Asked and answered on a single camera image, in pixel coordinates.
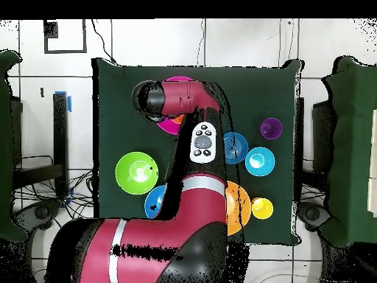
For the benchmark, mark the large orange bowl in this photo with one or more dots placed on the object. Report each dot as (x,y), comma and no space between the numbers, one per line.
(234,206)

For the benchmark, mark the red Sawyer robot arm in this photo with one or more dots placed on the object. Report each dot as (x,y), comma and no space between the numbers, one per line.
(182,97)

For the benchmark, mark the medium blue bowl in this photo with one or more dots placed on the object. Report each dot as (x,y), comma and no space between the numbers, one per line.
(154,202)

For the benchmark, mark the small light blue bowl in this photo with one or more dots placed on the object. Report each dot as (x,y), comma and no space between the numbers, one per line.
(260,161)

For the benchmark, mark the blue tape strip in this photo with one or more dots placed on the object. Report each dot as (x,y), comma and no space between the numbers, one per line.
(69,103)

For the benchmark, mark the yellow cup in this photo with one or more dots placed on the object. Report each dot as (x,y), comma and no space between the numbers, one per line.
(262,208)

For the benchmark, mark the orange cup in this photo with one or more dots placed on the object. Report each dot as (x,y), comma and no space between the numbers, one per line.
(178,119)

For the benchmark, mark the dark blue bowl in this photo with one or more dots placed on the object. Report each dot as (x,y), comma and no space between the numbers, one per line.
(240,144)

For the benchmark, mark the green cloth covered side table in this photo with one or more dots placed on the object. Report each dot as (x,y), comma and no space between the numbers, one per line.
(353,147)
(6,147)

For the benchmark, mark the large pink bowl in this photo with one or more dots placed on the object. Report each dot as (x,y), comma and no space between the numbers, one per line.
(169,127)

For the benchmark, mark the black metal frame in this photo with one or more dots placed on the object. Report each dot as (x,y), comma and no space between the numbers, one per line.
(60,132)

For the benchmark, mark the black square floor frame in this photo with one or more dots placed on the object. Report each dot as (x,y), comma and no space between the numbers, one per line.
(50,29)

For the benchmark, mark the large green bowl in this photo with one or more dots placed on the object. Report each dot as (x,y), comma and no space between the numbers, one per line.
(135,172)

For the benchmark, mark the purple cup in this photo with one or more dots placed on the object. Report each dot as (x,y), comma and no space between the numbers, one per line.
(271,128)

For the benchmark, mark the dark green tablecloth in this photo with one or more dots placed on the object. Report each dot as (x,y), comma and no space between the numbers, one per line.
(126,103)

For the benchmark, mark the dark grey chair base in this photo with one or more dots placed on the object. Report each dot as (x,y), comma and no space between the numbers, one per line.
(38,213)
(312,213)

